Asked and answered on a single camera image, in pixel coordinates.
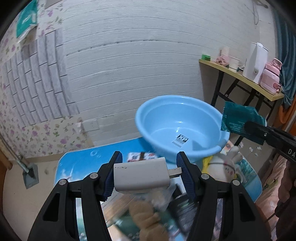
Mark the brown plush bear toy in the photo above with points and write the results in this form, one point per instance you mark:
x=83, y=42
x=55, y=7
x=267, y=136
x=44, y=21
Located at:
x=148, y=221

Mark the light blue plastic basin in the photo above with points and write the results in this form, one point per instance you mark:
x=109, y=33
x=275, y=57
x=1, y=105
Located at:
x=174, y=123

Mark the dark teal foil packet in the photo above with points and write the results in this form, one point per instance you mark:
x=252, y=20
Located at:
x=235, y=116

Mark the white electric kettle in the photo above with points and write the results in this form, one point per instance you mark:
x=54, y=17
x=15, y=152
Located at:
x=255, y=62

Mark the teal tissue pack on wall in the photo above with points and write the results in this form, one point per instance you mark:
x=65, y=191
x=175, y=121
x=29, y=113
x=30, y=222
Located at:
x=27, y=20

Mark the green small box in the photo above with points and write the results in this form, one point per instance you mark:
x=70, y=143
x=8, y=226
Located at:
x=206, y=57

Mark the yellow-topped side table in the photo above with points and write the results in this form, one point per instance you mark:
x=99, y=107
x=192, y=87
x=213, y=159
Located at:
x=254, y=90

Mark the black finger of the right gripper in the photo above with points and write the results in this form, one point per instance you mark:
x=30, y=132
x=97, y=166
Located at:
x=274, y=137

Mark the white wall socket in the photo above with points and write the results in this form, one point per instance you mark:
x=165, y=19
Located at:
x=90, y=125

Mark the pink small ornament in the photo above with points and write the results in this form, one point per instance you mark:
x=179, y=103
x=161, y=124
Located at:
x=222, y=60

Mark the tissue pack with brown band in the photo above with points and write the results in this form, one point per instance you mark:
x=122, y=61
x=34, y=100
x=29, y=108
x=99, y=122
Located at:
x=139, y=156

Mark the white USB wall charger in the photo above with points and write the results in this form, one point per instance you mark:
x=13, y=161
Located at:
x=143, y=176

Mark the grey dustpan with handle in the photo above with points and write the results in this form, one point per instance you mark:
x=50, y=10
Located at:
x=30, y=170

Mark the pink water bottle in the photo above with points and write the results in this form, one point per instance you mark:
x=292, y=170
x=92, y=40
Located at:
x=270, y=78

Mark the white bunny plush toy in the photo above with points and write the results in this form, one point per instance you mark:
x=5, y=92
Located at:
x=225, y=168

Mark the white candle roll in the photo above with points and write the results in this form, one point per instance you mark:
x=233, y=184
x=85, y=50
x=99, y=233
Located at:
x=225, y=51

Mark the teal curtain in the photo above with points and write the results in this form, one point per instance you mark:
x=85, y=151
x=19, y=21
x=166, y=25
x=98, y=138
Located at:
x=286, y=54

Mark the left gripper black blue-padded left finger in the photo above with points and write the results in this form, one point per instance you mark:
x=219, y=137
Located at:
x=57, y=219

